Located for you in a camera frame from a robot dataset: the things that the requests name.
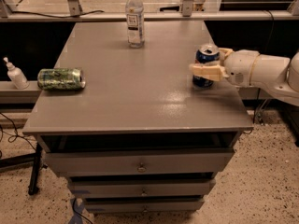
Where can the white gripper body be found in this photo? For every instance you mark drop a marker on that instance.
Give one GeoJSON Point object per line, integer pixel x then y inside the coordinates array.
{"type": "Point", "coordinates": [241, 66]}

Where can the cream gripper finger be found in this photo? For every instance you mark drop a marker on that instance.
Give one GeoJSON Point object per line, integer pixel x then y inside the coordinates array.
{"type": "Point", "coordinates": [224, 53]}
{"type": "Point", "coordinates": [213, 72]}

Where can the blue pepsi can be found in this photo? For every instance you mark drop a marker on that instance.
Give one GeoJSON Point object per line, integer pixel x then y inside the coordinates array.
{"type": "Point", "coordinates": [206, 53]}

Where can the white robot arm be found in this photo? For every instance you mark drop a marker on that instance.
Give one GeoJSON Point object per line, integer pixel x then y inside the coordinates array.
{"type": "Point", "coordinates": [278, 76]}

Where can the clear plastic water bottle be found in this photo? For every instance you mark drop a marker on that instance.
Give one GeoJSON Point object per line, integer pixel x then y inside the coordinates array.
{"type": "Point", "coordinates": [134, 11]}

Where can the green camouflage can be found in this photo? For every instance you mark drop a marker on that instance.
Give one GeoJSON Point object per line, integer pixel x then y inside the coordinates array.
{"type": "Point", "coordinates": [64, 79]}

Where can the white pump dispenser bottle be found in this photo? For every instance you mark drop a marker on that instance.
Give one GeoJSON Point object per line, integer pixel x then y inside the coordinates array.
{"type": "Point", "coordinates": [16, 75]}

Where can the top grey drawer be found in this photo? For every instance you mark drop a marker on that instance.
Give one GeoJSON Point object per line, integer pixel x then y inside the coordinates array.
{"type": "Point", "coordinates": [142, 162]}

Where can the grey drawer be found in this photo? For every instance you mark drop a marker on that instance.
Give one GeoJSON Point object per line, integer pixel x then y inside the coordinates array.
{"type": "Point", "coordinates": [142, 162]}
{"type": "Point", "coordinates": [155, 205]}
{"type": "Point", "coordinates": [142, 188]}

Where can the grey drawer cabinet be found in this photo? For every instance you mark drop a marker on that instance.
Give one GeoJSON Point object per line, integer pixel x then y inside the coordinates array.
{"type": "Point", "coordinates": [137, 99]}

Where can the middle grey drawer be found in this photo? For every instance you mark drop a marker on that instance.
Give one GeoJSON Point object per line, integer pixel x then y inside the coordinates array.
{"type": "Point", "coordinates": [142, 188]}

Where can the bottom grey drawer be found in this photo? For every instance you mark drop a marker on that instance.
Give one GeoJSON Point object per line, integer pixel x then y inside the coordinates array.
{"type": "Point", "coordinates": [155, 205]}

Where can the black stand leg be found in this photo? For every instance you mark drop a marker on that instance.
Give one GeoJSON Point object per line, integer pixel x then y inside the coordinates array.
{"type": "Point", "coordinates": [34, 159]}

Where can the grey metal rail frame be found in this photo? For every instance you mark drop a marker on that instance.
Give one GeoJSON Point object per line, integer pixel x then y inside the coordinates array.
{"type": "Point", "coordinates": [9, 11]}

